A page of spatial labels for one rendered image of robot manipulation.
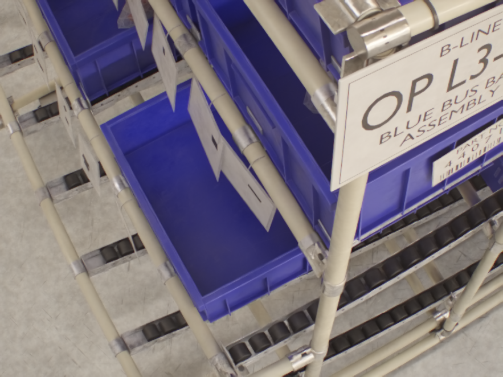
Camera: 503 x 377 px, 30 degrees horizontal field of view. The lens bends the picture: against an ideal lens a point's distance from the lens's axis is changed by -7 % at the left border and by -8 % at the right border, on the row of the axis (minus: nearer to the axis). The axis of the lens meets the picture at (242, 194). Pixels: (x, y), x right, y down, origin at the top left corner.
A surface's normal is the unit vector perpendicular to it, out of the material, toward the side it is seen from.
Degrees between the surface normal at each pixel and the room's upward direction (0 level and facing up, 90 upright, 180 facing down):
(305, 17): 98
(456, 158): 90
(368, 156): 90
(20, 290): 0
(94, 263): 11
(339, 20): 0
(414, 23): 45
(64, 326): 0
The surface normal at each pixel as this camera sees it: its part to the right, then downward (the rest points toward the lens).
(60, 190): 0.15, -0.50
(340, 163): 0.47, 0.79
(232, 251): -0.06, -0.40
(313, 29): -0.87, 0.49
